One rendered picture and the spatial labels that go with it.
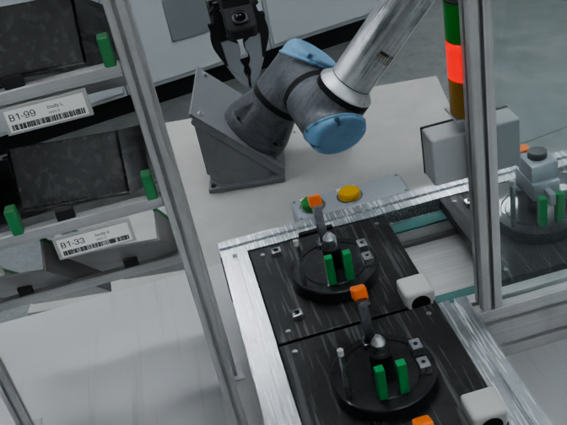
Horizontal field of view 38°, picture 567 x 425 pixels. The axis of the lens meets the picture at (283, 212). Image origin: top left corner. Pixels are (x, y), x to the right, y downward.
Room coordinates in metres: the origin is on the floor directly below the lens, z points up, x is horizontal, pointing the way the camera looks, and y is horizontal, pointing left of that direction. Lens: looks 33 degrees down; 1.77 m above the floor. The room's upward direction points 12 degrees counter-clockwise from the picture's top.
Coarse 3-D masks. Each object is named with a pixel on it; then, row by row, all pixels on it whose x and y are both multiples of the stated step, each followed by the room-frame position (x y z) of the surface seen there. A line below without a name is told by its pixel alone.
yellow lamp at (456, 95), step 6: (450, 84) 0.91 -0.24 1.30; (456, 84) 0.90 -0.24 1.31; (462, 84) 0.89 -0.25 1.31; (450, 90) 0.91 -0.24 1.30; (456, 90) 0.90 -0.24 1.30; (462, 90) 0.89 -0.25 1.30; (450, 96) 0.91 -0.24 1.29; (456, 96) 0.90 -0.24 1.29; (462, 96) 0.89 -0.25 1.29; (450, 102) 0.91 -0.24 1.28; (456, 102) 0.90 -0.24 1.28; (462, 102) 0.89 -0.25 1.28; (450, 108) 0.92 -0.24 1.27; (456, 108) 0.90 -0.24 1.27; (462, 108) 0.89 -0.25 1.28; (456, 114) 0.90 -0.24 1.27; (462, 114) 0.89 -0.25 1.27
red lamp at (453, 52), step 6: (450, 48) 0.90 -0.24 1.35; (456, 48) 0.90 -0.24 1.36; (450, 54) 0.90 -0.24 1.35; (456, 54) 0.90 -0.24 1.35; (450, 60) 0.91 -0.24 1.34; (456, 60) 0.90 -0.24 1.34; (450, 66) 0.91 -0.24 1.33; (456, 66) 0.90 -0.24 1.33; (450, 72) 0.91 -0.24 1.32; (456, 72) 0.90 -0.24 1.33; (450, 78) 0.91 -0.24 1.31; (456, 78) 0.90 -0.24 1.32
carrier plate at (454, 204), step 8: (464, 192) 1.16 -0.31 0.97; (440, 200) 1.15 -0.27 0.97; (448, 200) 1.14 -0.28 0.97; (456, 200) 1.14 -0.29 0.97; (440, 208) 1.15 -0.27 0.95; (448, 208) 1.12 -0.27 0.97; (456, 208) 1.11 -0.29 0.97; (464, 208) 1.11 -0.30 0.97; (448, 216) 1.11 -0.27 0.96; (456, 216) 1.09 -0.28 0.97; (464, 216) 1.09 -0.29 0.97; (456, 224) 1.07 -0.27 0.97; (464, 224) 1.07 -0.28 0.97; (464, 232) 1.05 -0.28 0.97; (464, 240) 1.04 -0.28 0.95
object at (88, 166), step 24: (48, 144) 0.84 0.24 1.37; (72, 144) 0.84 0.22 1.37; (96, 144) 0.83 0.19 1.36; (120, 144) 0.83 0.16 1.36; (144, 144) 0.94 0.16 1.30; (24, 168) 0.84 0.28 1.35; (48, 168) 0.83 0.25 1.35; (72, 168) 0.83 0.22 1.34; (96, 168) 0.82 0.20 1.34; (120, 168) 0.82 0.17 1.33; (144, 168) 0.90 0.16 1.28; (24, 192) 0.82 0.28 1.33; (48, 192) 0.82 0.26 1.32; (72, 192) 0.82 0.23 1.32; (96, 192) 0.81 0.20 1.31; (120, 192) 0.81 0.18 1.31
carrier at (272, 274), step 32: (352, 224) 1.13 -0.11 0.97; (384, 224) 1.11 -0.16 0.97; (256, 256) 1.10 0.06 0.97; (288, 256) 1.08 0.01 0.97; (320, 256) 1.03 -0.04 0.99; (352, 256) 1.02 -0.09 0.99; (384, 256) 1.03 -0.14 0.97; (288, 288) 1.00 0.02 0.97; (320, 288) 0.96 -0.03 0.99; (384, 288) 0.95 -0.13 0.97; (416, 288) 0.91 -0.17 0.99; (288, 320) 0.92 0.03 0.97; (320, 320) 0.91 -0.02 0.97; (352, 320) 0.89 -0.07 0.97
